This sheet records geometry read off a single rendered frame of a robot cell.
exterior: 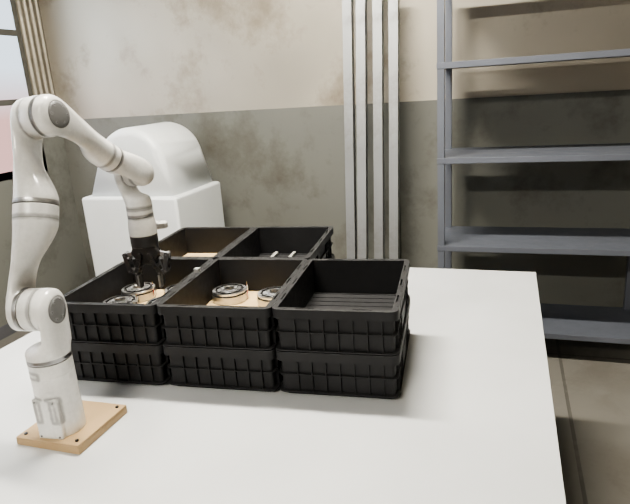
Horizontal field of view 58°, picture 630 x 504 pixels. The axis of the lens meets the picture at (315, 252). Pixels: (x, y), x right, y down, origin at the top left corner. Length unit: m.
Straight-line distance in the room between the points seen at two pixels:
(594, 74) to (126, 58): 2.84
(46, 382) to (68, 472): 0.19
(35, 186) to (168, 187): 2.02
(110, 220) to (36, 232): 2.24
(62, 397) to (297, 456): 0.53
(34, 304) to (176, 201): 2.05
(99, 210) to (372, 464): 2.69
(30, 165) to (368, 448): 0.94
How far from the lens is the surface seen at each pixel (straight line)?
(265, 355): 1.41
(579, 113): 3.44
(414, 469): 1.21
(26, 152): 1.41
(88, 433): 1.42
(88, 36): 4.37
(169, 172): 3.35
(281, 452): 1.26
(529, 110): 3.42
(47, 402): 1.40
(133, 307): 1.51
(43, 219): 1.34
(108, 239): 3.61
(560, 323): 3.27
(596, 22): 3.46
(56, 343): 1.35
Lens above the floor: 1.43
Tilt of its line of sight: 16 degrees down
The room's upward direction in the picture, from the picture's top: 4 degrees counter-clockwise
